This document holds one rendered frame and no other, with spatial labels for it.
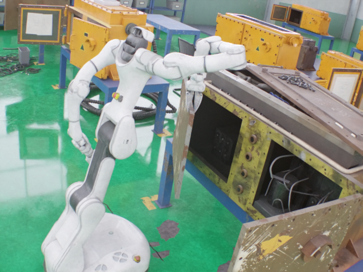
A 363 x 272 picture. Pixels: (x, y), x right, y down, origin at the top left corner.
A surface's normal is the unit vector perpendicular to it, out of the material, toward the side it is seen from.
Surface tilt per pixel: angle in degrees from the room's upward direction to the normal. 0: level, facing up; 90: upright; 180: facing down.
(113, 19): 90
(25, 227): 0
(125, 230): 70
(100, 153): 75
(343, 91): 90
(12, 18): 90
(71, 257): 90
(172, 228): 0
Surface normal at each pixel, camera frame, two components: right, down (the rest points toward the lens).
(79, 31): -0.66, 0.22
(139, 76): 0.24, 0.76
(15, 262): 0.16, -0.89
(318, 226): 0.43, 0.45
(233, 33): -0.82, 0.12
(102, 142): -0.71, -0.09
